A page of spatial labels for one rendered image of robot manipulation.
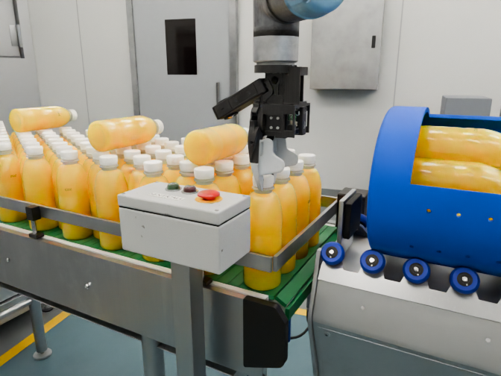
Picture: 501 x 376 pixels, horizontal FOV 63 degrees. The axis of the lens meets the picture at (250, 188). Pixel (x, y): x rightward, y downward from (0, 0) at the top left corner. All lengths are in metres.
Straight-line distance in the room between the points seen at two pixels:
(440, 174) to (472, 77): 3.43
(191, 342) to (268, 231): 0.24
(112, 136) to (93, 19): 4.29
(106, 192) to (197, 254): 0.37
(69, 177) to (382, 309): 0.74
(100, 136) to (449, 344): 0.83
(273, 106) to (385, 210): 0.25
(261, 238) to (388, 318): 0.27
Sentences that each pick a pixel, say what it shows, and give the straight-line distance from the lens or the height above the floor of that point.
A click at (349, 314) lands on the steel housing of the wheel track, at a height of 0.86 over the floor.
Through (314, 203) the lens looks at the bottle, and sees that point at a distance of 0.95.
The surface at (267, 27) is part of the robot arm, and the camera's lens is 0.69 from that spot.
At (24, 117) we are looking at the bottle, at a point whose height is 1.16.
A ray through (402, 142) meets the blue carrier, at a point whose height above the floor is 1.18.
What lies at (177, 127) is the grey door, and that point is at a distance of 4.67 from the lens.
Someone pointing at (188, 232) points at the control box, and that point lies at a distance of 0.64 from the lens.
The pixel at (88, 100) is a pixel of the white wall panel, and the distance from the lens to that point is 5.35.
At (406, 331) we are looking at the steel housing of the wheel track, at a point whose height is 0.86.
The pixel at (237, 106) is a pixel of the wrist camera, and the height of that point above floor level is 1.24.
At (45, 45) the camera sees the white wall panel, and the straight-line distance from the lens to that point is 5.71.
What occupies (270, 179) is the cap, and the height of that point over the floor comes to 1.11.
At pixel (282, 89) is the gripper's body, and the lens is 0.70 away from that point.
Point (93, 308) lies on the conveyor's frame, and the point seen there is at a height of 0.76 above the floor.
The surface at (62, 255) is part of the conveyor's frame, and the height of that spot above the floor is 0.88.
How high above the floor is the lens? 1.29
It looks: 16 degrees down
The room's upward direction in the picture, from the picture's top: straight up
